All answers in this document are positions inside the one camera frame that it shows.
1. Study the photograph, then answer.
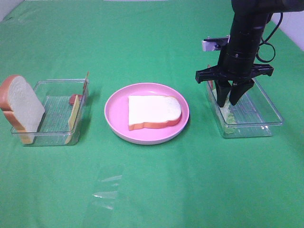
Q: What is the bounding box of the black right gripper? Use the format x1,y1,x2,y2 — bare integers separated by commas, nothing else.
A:
195,36,274,107

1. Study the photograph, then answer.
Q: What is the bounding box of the green lettuce leaf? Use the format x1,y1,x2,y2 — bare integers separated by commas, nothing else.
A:
219,97,236,134

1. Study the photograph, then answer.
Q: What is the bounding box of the clear left plastic container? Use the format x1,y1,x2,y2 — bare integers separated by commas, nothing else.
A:
11,78,88,146

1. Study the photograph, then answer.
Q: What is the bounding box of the bacon strip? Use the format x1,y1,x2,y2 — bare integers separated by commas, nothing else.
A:
69,71,90,105
207,64,213,90

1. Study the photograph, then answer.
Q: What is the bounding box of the yellow cheese slice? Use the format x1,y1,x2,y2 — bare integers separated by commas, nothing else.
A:
65,94,80,144

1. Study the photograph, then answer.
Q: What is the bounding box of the toast bread slice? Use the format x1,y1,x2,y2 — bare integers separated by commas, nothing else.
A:
0,75,45,144
128,95,182,131

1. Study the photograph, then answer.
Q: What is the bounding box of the clear plastic container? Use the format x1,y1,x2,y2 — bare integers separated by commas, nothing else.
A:
11,78,88,146
206,79,284,138

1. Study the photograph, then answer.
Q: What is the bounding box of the pink round plate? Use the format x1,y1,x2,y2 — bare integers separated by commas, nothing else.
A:
104,83,190,145

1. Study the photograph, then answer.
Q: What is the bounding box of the clear right plastic container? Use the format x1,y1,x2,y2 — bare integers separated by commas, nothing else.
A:
206,79,284,138

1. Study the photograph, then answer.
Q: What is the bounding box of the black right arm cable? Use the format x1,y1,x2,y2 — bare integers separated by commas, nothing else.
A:
255,11,284,63

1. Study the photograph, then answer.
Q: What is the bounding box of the green tablecloth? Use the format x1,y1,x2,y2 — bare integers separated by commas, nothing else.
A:
0,0,304,228

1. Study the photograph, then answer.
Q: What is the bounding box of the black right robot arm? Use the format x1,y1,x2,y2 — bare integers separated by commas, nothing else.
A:
196,0,304,107

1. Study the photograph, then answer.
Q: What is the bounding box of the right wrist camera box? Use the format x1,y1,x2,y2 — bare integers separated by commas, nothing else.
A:
202,35,230,52

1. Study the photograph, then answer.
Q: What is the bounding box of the clear tape patch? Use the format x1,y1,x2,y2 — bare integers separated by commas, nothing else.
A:
91,164,124,211

